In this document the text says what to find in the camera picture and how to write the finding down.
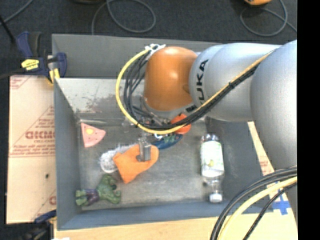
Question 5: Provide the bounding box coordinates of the clear plastic bottle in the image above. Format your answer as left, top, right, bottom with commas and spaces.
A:
199, 133, 225, 204

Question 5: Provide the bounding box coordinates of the orange ball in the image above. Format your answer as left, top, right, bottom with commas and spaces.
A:
170, 113, 192, 135

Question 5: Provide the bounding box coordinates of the blue oval toy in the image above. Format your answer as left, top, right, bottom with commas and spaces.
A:
150, 133, 184, 150

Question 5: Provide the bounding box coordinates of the green toy figure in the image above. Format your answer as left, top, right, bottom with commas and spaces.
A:
75, 173, 122, 207

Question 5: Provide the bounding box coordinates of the white fuzzy toy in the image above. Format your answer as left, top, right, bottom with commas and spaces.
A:
99, 145, 131, 174

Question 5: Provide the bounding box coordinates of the pink toy pizza slice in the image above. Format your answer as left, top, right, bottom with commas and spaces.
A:
80, 122, 107, 149

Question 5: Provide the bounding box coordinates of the brown cardboard board red print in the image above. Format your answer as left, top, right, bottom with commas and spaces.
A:
5, 74, 277, 225

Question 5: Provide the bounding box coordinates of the orange cloth mitten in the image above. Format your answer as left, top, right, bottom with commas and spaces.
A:
112, 143, 160, 184

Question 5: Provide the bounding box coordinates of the grey metal bin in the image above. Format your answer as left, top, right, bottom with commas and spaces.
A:
51, 33, 276, 231

